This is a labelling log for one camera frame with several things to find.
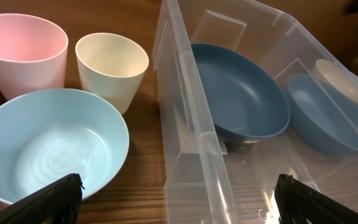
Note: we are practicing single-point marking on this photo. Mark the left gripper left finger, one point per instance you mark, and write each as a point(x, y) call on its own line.
point(58, 202)

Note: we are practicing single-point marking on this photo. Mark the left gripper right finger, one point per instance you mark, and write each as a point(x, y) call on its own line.
point(299, 203)

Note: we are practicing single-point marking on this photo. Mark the light blue bowl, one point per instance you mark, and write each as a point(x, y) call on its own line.
point(48, 134)

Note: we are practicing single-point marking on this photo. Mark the dark blue bowl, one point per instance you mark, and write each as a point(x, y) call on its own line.
point(322, 116)
point(246, 104)

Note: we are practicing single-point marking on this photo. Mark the clear plastic storage container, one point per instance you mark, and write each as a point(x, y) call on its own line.
point(209, 179)

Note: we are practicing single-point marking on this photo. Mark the cream large bowl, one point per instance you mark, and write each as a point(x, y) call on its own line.
point(346, 84)

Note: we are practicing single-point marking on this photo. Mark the cream cup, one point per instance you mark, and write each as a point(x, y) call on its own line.
point(111, 66)

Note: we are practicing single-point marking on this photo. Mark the pink cup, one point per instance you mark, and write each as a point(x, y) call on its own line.
point(33, 54)

